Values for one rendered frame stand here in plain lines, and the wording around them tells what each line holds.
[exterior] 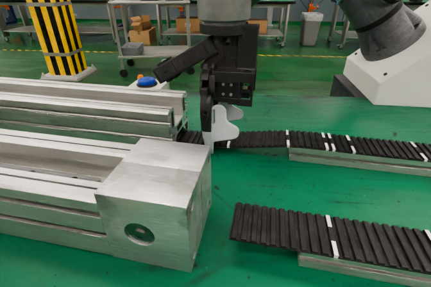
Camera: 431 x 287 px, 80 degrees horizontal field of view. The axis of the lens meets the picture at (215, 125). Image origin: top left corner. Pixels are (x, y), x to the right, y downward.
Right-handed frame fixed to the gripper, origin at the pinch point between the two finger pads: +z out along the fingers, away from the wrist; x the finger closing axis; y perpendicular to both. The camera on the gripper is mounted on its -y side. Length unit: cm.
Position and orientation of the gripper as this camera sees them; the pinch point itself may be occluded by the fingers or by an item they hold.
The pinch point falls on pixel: (210, 138)
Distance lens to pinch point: 47.1
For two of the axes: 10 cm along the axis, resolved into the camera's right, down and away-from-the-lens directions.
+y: 9.8, 1.0, -1.7
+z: 0.0, 8.7, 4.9
